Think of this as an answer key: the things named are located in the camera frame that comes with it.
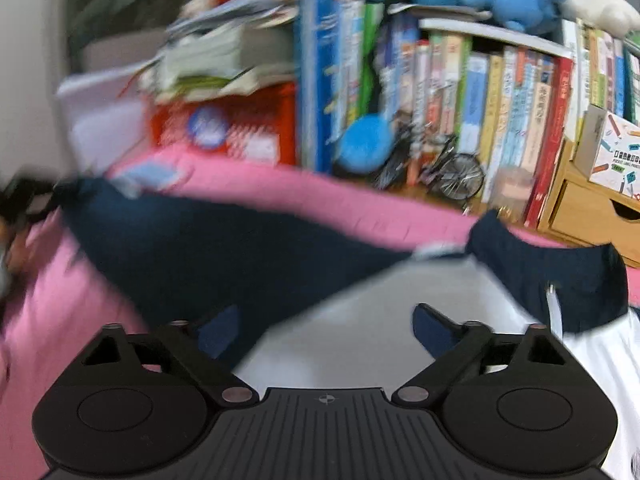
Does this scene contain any red plastic crate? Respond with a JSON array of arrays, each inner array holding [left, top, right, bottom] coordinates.
[[150, 82, 301, 166]]

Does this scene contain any light blue notebook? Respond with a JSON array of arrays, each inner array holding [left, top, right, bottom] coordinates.
[[112, 162, 183, 196]]

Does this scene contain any row of tall blue workbooks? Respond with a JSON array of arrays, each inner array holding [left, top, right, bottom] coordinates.
[[295, 0, 388, 176]]

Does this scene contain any wooden drawer organizer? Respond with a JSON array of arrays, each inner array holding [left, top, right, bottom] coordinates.
[[537, 140, 640, 248]]

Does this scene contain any blue plush ball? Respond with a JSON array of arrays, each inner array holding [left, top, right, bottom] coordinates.
[[340, 114, 396, 173]]

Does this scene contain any pink rabbit print towel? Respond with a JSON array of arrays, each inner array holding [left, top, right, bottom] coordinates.
[[0, 142, 640, 480]]

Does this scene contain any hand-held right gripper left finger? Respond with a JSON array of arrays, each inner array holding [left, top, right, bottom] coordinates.
[[81, 305, 258, 407]]

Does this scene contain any person's left hand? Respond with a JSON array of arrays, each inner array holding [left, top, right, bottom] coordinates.
[[0, 234, 35, 281]]

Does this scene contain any black model bicycle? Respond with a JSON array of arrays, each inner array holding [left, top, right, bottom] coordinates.
[[372, 122, 487, 211]]

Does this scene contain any navy and white jacket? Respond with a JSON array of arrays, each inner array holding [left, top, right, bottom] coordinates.
[[57, 175, 640, 480]]

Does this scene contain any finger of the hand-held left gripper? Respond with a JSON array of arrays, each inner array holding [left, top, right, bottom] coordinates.
[[0, 176, 63, 233]]

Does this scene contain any row of paperback books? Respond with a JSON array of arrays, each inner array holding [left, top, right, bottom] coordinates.
[[380, 10, 576, 231]]

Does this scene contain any stack of paper workbooks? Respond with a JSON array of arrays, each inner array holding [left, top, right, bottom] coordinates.
[[140, 0, 301, 106]]

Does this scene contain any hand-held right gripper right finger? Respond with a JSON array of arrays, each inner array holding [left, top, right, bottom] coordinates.
[[390, 303, 569, 407]]

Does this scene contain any white paper bag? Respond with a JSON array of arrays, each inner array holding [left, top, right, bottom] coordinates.
[[56, 70, 151, 173]]

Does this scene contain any white patterned cardboard box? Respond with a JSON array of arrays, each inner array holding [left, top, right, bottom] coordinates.
[[572, 105, 640, 201]]

